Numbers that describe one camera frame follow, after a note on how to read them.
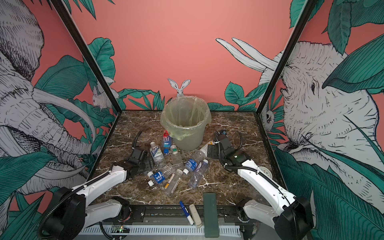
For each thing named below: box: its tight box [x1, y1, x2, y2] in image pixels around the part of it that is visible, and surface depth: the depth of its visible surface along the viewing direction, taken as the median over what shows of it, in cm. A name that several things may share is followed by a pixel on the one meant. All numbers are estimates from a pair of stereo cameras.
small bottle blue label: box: [147, 170, 166, 184], surface depth 83 cm
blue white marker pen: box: [179, 201, 194, 226], surface depth 75 cm
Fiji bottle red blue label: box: [163, 130, 173, 155], surface depth 97 cm
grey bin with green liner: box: [160, 95, 212, 151], surface depth 92 cm
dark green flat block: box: [203, 192, 220, 238], surface depth 75 cm
